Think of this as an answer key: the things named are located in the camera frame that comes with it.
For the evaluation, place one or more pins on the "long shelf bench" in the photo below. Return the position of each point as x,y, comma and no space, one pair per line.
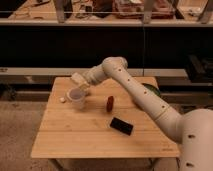
31,12

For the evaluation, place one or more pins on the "black rectangular block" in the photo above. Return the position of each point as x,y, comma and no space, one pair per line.
121,126

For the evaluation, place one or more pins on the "wooden table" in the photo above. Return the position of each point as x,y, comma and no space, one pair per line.
67,133

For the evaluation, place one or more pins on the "green bowl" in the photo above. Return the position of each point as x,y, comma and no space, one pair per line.
153,89

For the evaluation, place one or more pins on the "white ceramic cup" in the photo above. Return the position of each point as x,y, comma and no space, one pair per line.
77,97

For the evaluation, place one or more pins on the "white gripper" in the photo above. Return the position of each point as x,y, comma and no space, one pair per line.
91,77

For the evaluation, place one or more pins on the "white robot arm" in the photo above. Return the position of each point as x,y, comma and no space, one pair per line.
193,130

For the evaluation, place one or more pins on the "black equipment on right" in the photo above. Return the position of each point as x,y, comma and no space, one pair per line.
199,70

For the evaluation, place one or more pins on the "white sponge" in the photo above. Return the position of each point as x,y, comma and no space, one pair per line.
77,78

